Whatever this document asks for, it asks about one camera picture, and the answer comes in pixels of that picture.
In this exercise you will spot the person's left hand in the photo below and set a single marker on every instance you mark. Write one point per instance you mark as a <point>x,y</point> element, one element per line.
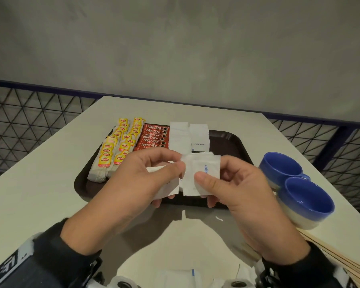
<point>123,200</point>

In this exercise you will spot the person's right hand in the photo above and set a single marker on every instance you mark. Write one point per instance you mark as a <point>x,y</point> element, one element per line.
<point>258,206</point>

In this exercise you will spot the white sugar packet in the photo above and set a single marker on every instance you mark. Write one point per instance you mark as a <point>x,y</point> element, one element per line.
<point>168,188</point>
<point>192,176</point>

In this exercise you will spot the brown plastic tray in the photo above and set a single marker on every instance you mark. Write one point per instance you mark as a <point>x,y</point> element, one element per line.
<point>228,146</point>

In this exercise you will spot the row of red Nescafe sachets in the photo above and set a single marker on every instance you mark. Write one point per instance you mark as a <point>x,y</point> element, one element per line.
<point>151,137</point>

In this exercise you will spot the white sugar sachets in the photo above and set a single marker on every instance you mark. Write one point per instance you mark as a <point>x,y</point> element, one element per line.
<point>180,278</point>

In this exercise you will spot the blue cup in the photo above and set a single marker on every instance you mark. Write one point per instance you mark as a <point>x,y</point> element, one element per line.
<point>303,206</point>
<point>276,167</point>

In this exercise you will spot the white box with marker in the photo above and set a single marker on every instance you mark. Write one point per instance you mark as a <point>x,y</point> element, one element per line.
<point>123,284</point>

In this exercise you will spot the black right wrist band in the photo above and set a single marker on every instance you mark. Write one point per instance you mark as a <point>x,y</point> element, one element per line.
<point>312,272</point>

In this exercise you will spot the black wrist band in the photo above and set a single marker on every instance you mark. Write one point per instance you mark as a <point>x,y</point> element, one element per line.
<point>312,272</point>
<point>54,260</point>

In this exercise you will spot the black left wrist band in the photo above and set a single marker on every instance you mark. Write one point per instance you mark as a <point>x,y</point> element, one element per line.
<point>54,260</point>

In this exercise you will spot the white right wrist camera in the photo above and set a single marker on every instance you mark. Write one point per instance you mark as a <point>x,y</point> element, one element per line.
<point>237,284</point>

